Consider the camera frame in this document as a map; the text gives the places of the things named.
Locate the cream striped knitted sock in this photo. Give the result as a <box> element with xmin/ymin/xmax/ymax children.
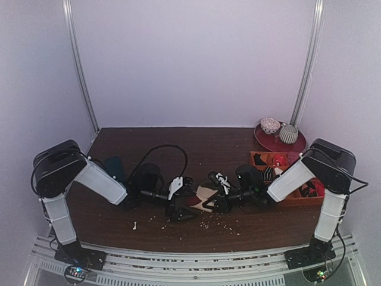
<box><xmin>186</xmin><ymin>181</ymin><xmax>217</xmax><ymax>212</ymax></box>

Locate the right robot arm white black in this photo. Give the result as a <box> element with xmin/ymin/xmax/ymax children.
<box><xmin>202</xmin><ymin>139</ymin><xmax>357</xmax><ymax>263</ymax></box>

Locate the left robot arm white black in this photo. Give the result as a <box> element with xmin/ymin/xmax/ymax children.
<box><xmin>30</xmin><ymin>140</ymin><xmax>195</xmax><ymax>265</ymax></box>

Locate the black white striped sock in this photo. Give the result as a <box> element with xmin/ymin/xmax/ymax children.
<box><xmin>258</xmin><ymin>166</ymin><xmax>274</xmax><ymax>181</ymax></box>

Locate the black sock in tray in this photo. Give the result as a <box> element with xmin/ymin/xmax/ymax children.
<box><xmin>252</xmin><ymin>153</ymin><xmax>268</xmax><ymax>166</ymax></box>

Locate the wooden compartment tray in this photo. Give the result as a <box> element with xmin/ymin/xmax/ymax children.
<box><xmin>249</xmin><ymin>151</ymin><xmax>324</xmax><ymax>207</ymax></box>

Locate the red sock in tray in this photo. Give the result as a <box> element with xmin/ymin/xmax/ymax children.
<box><xmin>272</xmin><ymin>154</ymin><xmax>288</xmax><ymax>167</ymax></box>

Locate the dark teal patterned sock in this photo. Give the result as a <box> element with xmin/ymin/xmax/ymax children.
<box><xmin>104</xmin><ymin>156</ymin><xmax>126</xmax><ymax>182</ymax></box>

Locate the red round plate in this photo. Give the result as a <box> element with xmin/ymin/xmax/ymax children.
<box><xmin>254</xmin><ymin>122</ymin><xmax>307</xmax><ymax>153</ymax></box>

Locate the purple sock in tray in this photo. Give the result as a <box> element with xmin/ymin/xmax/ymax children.
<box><xmin>287</xmin><ymin>152</ymin><xmax>302</xmax><ymax>164</ymax></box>

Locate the white dotted bowl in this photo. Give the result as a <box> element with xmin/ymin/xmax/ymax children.
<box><xmin>260</xmin><ymin>117</ymin><xmax>281</xmax><ymax>135</ymax></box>

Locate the grey striped cup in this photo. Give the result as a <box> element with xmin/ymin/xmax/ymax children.
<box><xmin>279</xmin><ymin>123</ymin><xmax>299</xmax><ymax>144</ymax></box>

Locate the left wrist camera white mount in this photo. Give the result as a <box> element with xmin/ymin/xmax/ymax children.
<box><xmin>167</xmin><ymin>176</ymin><xmax>183</xmax><ymax>201</ymax></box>

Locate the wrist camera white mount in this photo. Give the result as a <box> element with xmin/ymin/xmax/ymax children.
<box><xmin>216</xmin><ymin>173</ymin><xmax>232</xmax><ymax>195</ymax></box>
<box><xmin>167</xmin><ymin>176</ymin><xmax>183</xmax><ymax>201</ymax></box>

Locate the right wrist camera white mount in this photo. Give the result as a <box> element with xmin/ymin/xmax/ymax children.
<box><xmin>216</xmin><ymin>173</ymin><xmax>232</xmax><ymax>195</ymax></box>

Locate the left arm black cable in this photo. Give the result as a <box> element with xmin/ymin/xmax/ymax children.
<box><xmin>127</xmin><ymin>144</ymin><xmax>189</xmax><ymax>182</ymax></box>

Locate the aluminium front rail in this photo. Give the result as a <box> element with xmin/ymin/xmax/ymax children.
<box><xmin>21</xmin><ymin>235</ymin><xmax>370</xmax><ymax>285</ymax></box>

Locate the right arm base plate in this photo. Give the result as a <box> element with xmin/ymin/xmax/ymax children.
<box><xmin>285</xmin><ymin>246</ymin><xmax>336</xmax><ymax>269</ymax></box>

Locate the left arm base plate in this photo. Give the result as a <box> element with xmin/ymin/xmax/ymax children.
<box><xmin>54</xmin><ymin>248</ymin><xmax>107</xmax><ymax>271</ymax></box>

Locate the right aluminium frame post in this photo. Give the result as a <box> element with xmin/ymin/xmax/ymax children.
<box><xmin>290</xmin><ymin>0</ymin><xmax>325</xmax><ymax>127</ymax></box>

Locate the aluminium frame post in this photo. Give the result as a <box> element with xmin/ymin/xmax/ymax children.
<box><xmin>63</xmin><ymin>0</ymin><xmax>100</xmax><ymax>133</ymax></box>
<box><xmin>290</xmin><ymin>0</ymin><xmax>325</xmax><ymax>127</ymax></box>

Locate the left aluminium frame post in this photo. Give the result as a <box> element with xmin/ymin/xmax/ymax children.
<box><xmin>63</xmin><ymin>0</ymin><xmax>100</xmax><ymax>133</ymax></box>

